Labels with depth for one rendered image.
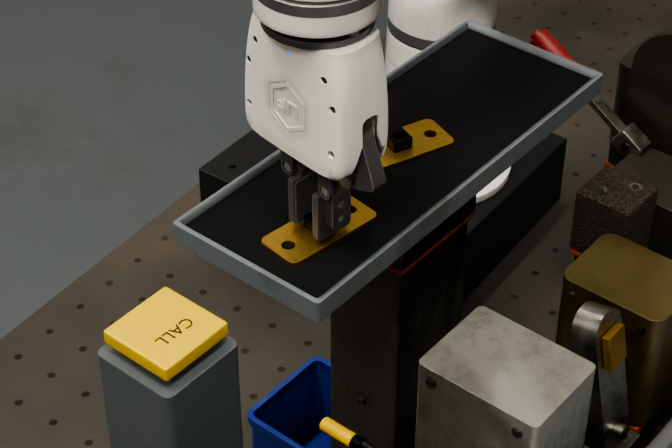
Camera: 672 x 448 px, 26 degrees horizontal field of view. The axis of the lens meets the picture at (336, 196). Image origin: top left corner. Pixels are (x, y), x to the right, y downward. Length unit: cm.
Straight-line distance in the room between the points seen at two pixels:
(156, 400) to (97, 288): 76
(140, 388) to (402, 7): 71
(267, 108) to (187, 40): 251
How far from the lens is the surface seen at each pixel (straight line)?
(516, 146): 114
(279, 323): 165
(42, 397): 160
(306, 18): 90
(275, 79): 96
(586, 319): 108
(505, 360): 103
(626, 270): 116
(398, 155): 112
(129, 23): 357
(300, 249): 103
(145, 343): 97
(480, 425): 102
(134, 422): 101
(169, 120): 321
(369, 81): 93
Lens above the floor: 182
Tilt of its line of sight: 38 degrees down
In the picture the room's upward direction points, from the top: straight up
